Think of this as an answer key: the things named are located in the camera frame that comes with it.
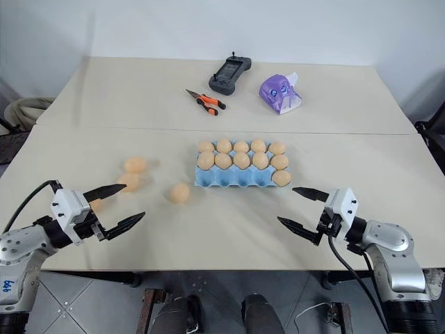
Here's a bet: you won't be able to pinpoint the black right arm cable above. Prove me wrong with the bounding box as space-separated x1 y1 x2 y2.
326 228 391 334

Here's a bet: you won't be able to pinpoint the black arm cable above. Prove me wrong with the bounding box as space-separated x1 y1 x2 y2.
326 228 391 334
1 180 64 234

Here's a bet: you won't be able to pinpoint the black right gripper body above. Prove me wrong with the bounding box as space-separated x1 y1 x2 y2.
314 205 344 246

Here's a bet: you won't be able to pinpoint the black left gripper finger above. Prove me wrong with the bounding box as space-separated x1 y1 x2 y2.
84 183 128 203
103 211 147 242

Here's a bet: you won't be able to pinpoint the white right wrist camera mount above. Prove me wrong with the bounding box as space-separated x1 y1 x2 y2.
323 188 359 241

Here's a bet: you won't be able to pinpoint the rusty metal bar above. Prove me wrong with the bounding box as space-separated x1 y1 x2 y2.
329 301 353 334
136 287 165 334

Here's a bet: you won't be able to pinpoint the dark grey remote controller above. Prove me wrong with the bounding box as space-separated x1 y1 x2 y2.
208 51 253 96

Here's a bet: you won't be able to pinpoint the blue egg tray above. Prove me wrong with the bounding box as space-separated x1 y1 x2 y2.
193 138 291 191

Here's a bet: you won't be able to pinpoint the beige cloth bag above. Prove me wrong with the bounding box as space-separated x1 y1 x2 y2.
3 97 55 125

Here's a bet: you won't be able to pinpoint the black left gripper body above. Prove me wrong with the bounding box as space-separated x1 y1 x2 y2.
73 203 108 243

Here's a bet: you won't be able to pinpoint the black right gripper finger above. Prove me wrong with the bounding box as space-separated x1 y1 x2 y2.
277 216 320 246
291 186 330 203

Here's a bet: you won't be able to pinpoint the black chair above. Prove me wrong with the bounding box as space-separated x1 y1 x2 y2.
0 116 35 166
414 120 445 171

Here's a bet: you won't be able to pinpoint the white floor cable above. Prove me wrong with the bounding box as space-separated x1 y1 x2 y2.
294 301 332 334

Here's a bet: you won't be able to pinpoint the black table frame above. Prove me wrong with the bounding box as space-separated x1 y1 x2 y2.
38 268 445 290

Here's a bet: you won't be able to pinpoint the dark rounded shape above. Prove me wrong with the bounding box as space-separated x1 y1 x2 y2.
152 294 203 334
241 294 280 334

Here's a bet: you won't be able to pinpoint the purple tissue pack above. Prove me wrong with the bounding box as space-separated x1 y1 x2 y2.
258 72 304 116

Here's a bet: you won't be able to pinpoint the orange black pliers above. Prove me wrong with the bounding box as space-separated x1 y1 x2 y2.
185 88 227 117

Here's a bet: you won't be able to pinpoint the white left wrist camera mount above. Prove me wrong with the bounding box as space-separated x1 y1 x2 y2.
50 189 92 246

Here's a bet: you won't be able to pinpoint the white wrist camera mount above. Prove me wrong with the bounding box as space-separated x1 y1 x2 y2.
50 189 92 246
323 188 359 241

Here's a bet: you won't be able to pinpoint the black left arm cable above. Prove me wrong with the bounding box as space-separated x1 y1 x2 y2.
1 180 64 234

